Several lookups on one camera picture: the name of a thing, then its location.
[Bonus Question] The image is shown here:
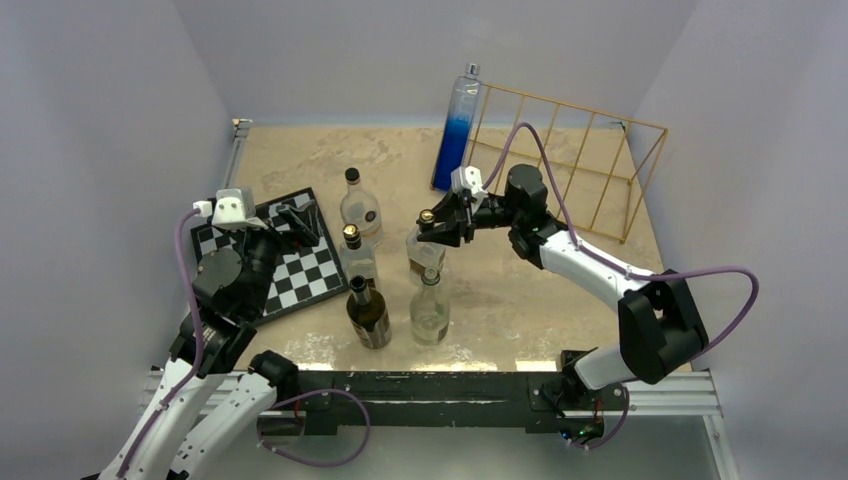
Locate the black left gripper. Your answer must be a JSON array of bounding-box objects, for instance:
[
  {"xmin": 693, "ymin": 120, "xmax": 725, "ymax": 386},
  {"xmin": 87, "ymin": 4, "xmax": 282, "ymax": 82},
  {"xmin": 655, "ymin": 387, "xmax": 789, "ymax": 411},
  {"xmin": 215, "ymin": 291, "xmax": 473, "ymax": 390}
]
[{"xmin": 230, "ymin": 198, "xmax": 319, "ymax": 314}]

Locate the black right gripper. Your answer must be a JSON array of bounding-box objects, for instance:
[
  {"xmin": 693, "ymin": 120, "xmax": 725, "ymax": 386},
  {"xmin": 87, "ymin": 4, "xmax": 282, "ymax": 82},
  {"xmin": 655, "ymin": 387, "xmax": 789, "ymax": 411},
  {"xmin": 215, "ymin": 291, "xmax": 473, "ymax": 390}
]
[{"xmin": 416, "ymin": 183, "xmax": 522, "ymax": 247}]

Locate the clear square bottle black label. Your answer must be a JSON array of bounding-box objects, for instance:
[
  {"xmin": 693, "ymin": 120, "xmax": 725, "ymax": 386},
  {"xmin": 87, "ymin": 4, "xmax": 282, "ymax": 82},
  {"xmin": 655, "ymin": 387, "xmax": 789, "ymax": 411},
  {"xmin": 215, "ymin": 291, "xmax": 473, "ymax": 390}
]
[{"xmin": 406, "ymin": 209, "xmax": 446, "ymax": 285}]

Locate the round clear flask bottle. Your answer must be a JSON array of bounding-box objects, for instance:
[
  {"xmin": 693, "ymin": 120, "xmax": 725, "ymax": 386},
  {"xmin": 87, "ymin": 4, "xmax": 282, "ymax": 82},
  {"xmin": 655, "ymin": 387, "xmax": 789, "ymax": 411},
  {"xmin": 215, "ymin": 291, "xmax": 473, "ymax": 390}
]
[{"xmin": 340, "ymin": 167, "xmax": 383, "ymax": 246}]

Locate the clear square bottle gold label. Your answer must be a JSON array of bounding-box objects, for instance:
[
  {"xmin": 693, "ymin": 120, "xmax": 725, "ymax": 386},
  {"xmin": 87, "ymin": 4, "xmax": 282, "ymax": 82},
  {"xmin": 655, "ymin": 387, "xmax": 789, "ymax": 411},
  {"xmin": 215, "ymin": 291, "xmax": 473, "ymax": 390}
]
[{"xmin": 339, "ymin": 224, "xmax": 381, "ymax": 290}]

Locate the clear Louis Casbao champagne bottle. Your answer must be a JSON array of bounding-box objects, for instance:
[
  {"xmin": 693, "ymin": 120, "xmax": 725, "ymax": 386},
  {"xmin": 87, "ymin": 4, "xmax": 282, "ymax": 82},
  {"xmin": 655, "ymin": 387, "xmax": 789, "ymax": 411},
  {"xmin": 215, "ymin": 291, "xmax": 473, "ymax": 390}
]
[{"xmin": 410, "ymin": 267, "xmax": 450, "ymax": 345}]

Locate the tall blue glass bottle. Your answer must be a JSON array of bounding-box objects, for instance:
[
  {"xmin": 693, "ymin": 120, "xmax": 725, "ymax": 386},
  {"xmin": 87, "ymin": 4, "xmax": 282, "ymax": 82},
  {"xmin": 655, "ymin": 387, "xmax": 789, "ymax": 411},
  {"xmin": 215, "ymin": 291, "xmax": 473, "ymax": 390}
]
[{"xmin": 431, "ymin": 63, "xmax": 481, "ymax": 191}]

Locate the dark green wine bottle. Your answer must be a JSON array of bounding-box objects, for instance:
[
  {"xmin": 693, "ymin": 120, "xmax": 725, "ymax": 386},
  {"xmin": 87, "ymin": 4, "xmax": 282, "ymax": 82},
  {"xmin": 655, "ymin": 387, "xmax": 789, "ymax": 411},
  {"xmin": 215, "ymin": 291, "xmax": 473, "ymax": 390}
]
[{"xmin": 346, "ymin": 275, "xmax": 391, "ymax": 349}]

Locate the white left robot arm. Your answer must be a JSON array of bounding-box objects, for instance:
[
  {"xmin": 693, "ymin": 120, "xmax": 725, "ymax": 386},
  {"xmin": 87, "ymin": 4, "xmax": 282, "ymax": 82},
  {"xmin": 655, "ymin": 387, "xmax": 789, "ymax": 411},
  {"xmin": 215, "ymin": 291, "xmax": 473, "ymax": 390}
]
[{"xmin": 95, "ymin": 194, "xmax": 319, "ymax": 479}]

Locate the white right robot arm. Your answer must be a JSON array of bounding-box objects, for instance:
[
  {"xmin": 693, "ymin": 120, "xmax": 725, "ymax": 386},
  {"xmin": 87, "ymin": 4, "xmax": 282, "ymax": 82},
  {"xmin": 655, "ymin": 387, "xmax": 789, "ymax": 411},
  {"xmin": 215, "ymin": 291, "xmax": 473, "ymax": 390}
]
[{"xmin": 418, "ymin": 164, "xmax": 709, "ymax": 407}]

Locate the black white chessboard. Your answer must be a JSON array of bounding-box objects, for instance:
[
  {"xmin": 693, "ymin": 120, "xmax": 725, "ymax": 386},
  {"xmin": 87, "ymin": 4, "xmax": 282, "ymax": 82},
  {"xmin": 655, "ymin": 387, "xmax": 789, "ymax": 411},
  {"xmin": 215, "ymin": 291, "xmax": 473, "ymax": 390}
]
[{"xmin": 190, "ymin": 187, "xmax": 352, "ymax": 325}]

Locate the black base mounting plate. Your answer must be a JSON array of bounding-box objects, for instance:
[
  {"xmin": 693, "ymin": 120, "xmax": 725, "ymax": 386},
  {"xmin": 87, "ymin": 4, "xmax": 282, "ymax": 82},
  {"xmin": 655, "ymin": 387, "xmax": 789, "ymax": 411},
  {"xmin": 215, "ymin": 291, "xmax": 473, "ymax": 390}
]
[{"xmin": 249, "ymin": 351, "xmax": 630, "ymax": 441}]

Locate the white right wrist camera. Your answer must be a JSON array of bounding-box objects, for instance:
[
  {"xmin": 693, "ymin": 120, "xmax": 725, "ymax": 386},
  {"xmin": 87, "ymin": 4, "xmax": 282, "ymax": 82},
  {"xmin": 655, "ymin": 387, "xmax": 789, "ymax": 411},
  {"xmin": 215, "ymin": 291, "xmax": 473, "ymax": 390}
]
[{"xmin": 450, "ymin": 166, "xmax": 487, "ymax": 198}]

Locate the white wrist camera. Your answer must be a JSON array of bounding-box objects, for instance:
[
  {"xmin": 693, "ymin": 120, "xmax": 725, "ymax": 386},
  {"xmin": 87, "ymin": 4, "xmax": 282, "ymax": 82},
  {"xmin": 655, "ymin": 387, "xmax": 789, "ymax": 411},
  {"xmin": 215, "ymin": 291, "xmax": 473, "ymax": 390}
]
[
  {"xmin": 211, "ymin": 187, "xmax": 256, "ymax": 230},
  {"xmin": 450, "ymin": 166, "xmax": 487, "ymax": 198}
]

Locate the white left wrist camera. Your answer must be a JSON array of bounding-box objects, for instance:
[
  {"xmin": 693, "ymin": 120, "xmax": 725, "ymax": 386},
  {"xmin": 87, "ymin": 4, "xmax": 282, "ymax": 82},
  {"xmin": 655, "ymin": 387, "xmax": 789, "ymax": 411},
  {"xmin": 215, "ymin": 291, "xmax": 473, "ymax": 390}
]
[{"xmin": 211, "ymin": 187, "xmax": 256, "ymax": 230}]

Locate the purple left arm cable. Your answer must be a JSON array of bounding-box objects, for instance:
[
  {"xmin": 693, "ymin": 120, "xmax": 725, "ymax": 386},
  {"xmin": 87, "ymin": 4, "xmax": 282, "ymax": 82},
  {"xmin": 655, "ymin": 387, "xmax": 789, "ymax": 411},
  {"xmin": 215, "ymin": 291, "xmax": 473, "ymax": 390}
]
[{"xmin": 115, "ymin": 201, "xmax": 215, "ymax": 480}]

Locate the gold wire wine rack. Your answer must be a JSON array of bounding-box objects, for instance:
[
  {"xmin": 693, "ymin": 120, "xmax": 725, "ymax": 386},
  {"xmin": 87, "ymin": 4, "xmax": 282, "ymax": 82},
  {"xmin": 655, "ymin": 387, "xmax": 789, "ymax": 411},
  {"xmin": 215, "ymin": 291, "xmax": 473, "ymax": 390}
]
[{"xmin": 467, "ymin": 84, "xmax": 670, "ymax": 244}]

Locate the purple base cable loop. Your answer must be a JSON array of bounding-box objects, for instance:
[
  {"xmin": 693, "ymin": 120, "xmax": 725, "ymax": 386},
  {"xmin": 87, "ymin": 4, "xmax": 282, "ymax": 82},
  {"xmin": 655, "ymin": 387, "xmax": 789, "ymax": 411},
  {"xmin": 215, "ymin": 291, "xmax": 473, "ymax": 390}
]
[{"xmin": 256, "ymin": 388, "xmax": 370, "ymax": 468}]

